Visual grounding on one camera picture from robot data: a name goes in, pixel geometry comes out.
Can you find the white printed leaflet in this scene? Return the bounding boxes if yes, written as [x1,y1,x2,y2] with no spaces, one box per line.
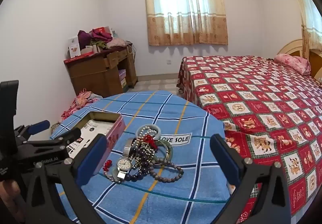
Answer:
[69,119,117,159]

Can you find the wooden bed headboard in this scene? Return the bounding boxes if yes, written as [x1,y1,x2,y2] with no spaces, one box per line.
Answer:
[277,39,322,81]

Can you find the grey bead bracelet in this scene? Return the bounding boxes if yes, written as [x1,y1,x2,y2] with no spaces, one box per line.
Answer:
[148,161,185,184]

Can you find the silver bead necklace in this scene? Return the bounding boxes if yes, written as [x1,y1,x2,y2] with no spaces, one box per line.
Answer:
[131,126,161,164]

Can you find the hanging cables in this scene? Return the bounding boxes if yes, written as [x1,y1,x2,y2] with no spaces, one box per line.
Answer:
[126,41,137,60]

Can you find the green jade bangle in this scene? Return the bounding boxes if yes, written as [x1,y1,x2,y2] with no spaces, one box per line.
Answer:
[157,140,174,160]

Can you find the purple bead bracelet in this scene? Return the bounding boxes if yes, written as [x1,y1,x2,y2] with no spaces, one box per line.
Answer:
[124,147,156,183]

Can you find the stack of small boxes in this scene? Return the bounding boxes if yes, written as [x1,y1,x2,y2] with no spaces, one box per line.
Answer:
[118,69,127,89]

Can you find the red flat box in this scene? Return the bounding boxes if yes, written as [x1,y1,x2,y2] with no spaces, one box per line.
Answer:
[63,50,95,64]

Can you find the silver metal watch band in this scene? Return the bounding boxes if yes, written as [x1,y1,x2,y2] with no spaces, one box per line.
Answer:
[116,139,134,180]

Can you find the jade pendant with red beads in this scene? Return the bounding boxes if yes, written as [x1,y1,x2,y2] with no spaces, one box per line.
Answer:
[103,160,121,184]

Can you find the pile of clothes on desk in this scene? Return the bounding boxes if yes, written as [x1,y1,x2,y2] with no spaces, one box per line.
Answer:
[77,27,126,51]

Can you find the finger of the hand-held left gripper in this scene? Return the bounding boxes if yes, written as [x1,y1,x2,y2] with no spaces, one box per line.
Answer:
[14,120,51,143]
[26,128,82,151]

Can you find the blue plaid cloth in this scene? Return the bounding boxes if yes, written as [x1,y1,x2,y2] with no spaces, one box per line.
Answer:
[49,90,232,224]

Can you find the beige patterned window curtain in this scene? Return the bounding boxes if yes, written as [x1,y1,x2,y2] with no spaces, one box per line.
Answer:
[142,0,229,46]
[278,0,322,60]

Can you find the metal tin box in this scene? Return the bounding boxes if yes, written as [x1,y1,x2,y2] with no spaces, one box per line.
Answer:
[67,111,126,160]

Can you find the pile of clothes on floor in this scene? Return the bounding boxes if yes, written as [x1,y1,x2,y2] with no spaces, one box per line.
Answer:
[60,89,103,121]

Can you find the person's left hand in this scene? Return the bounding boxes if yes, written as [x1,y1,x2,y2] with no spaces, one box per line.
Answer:
[0,184,26,224]

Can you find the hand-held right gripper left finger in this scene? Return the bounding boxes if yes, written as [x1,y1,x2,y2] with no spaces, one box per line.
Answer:
[25,134,108,224]

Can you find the pink pillow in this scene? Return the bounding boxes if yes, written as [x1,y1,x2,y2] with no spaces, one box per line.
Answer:
[274,53,312,76]

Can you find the pale jade bangle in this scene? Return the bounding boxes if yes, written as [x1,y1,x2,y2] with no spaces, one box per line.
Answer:
[136,123,162,140]

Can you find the white upright box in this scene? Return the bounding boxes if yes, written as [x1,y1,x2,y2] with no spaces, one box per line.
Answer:
[67,35,81,59]

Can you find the bed with red quilt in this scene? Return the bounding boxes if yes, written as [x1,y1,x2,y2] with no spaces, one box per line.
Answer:
[176,55,322,224]

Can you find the red knot charm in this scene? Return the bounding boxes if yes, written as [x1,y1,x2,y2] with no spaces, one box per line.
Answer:
[143,135,159,150]

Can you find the brown wooden desk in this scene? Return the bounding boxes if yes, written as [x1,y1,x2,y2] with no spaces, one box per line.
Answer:
[64,44,138,97]

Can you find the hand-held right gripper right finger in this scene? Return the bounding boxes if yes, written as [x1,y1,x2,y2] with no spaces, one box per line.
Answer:
[210,134,292,224]

